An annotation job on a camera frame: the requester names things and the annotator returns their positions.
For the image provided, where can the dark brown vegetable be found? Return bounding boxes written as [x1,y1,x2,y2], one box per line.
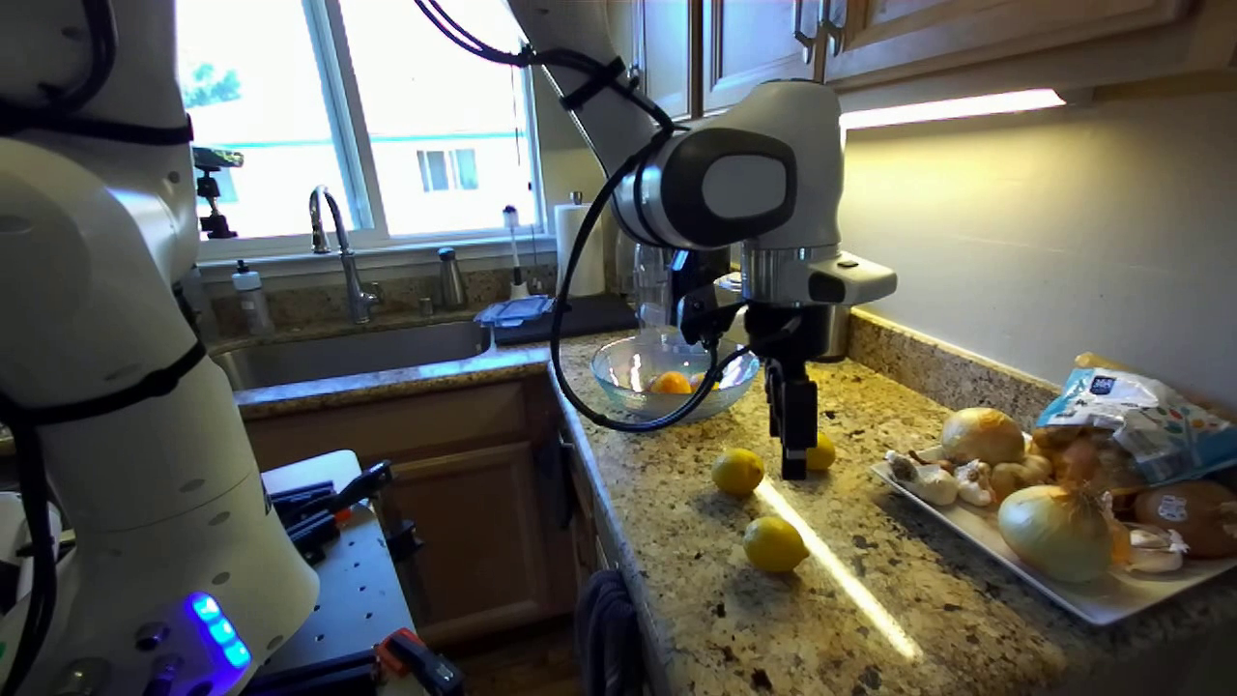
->
[1129,478,1237,562]

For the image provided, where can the dish brush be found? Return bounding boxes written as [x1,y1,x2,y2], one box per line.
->
[497,199,533,301]

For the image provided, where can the black camera on tripod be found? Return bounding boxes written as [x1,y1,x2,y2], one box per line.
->
[191,144,246,247]

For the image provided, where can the under cabinet light strip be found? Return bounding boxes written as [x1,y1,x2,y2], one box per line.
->
[840,85,1071,136]

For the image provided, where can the soap dispenser bottle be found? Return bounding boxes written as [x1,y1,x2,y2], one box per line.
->
[227,256,277,341]

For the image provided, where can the chrome sink faucet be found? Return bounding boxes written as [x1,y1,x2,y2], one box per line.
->
[305,185,377,328]

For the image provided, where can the white rectangular plate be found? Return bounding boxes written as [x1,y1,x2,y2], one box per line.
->
[875,448,1237,630]

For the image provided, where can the blue white plastic bag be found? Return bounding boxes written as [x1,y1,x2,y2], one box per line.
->
[1027,361,1237,486]

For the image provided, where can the small yellow onion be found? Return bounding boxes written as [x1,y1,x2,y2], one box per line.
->
[935,401,1033,471]

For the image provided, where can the dark hanging towel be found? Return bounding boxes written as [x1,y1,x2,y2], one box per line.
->
[573,566,651,696]

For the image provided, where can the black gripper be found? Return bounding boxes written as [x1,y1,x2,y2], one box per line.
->
[741,299,831,484]

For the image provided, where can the large pale onion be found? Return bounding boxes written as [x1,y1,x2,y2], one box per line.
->
[995,478,1121,590]

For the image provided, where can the wooden upper cabinets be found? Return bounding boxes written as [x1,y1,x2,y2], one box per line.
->
[635,0,1237,120]

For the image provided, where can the kitchen sink basin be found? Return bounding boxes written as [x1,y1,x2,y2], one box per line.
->
[210,312,497,390]

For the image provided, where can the white garlic bulb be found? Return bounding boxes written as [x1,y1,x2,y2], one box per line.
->
[1116,517,1189,578]

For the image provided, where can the wooden lower cabinet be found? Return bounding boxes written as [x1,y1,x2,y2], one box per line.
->
[238,366,584,649]

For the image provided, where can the white mushroom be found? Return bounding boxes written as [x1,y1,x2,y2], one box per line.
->
[956,457,997,510]
[899,457,961,510]

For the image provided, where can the red black tool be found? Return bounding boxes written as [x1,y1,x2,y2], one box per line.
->
[371,627,469,696]

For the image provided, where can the orange brown onion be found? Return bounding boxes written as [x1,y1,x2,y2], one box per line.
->
[1027,429,1126,497]

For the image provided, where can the grey perforated cart board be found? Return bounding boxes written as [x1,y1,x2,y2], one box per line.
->
[254,444,417,689]

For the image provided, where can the black clamp tools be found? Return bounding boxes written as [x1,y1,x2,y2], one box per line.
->
[265,459,397,556]

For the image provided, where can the blue sponge holder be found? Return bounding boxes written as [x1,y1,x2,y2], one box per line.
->
[473,288,559,345]

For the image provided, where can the clear glass bowl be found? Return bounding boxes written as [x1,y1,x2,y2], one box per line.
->
[591,319,764,426]

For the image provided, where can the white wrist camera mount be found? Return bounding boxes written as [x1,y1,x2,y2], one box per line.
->
[803,251,899,310]

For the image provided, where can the kitchen window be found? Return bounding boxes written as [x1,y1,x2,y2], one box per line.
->
[171,0,554,247]

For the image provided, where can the white paper towel roll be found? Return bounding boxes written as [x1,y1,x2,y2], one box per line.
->
[554,198,611,301]

